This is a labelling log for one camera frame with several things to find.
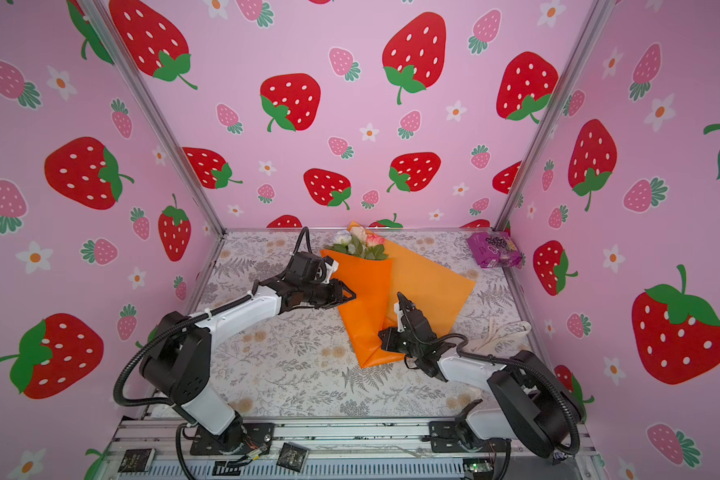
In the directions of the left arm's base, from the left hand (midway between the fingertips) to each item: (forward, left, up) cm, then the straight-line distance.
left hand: (355, 296), depth 85 cm
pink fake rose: (+31, -5, -9) cm, 33 cm away
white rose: (+29, +6, -5) cm, 30 cm away
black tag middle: (-38, +14, -12) cm, 42 cm away
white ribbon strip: (-7, -47, -13) cm, 49 cm away
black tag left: (-39, +51, -12) cm, 65 cm away
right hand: (-7, -6, -9) cm, 13 cm away
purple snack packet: (+26, -49, -8) cm, 56 cm away
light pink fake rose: (+33, 0, -6) cm, 33 cm away
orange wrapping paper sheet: (+12, -28, -16) cm, 34 cm away
